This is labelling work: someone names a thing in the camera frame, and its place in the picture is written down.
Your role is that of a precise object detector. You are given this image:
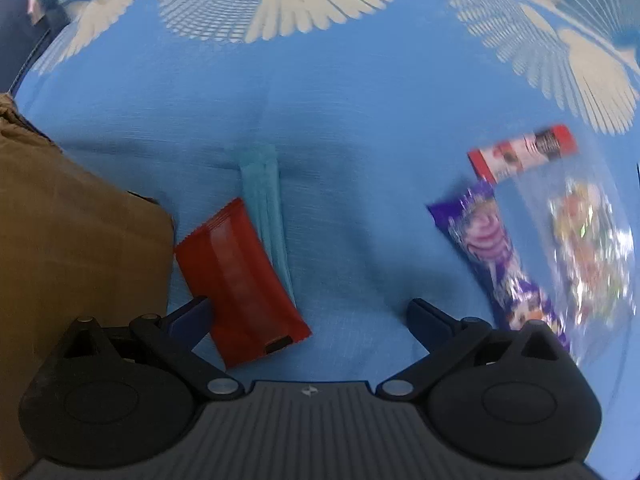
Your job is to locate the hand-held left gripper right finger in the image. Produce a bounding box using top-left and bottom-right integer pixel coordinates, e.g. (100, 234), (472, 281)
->
(375, 297), (576, 403)

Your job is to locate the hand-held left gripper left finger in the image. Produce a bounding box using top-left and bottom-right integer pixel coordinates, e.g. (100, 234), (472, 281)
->
(52, 296), (246, 402)

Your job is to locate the purple swirl snack packet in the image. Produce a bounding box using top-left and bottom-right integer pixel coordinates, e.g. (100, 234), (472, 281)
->
(426, 180), (572, 352)

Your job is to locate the brown cardboard box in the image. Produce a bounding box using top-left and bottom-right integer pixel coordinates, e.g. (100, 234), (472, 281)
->
(0, 92), (176, 478)

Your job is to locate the red and white snack packet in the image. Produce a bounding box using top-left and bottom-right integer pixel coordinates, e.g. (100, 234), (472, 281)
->
(467, 124), (579, 185)

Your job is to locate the light blue snack packet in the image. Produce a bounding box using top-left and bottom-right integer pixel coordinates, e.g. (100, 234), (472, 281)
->
(238, 144), (297, 311)

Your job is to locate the clear bag of colourful candies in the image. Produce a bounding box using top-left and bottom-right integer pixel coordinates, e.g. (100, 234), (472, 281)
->
(510, 160), (637, 367)

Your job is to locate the blue fan-print bedsheet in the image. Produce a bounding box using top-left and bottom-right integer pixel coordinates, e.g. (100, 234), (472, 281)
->
(12, 0), (640, 471)

